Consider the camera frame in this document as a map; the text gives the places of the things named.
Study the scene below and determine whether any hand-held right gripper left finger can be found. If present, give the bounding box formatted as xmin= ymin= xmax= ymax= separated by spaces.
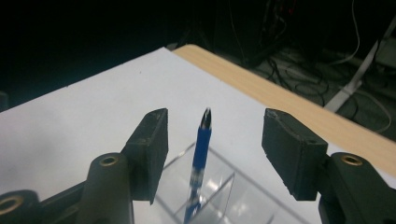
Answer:
xmin=76 ymin=107 xmax=169 ymax=224

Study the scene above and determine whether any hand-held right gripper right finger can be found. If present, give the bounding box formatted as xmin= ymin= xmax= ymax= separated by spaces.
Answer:
xmin=261 ymin=107 xmax=396 ymax=224

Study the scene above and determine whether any blue ballpoint pen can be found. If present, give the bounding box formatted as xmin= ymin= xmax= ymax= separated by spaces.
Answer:
xmin=182 ymin=106 xmax=214 ymax=224

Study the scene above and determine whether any clear acrylic pen holder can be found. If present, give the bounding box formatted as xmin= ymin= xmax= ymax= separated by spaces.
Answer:
xmin=153 ymin=141 xmax=313 ymax=224

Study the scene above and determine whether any wooden table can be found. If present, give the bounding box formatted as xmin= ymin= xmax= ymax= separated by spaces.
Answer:
xmin=0 ymin=43 xmax=396 ymax=224

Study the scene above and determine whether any tangle of black floor cables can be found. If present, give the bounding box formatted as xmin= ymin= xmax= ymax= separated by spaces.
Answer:
xmin=265 ymin=52 xmax=394 ymax=108

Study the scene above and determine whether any white floor cable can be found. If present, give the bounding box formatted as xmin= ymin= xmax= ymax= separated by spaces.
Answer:
xmin=353 ymin=89 xmax=393 ymax=134

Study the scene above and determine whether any thin white hanging cable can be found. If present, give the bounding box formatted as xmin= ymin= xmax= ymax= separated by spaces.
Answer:
xmin=329 ymin=0 xmax=362 ymax=67

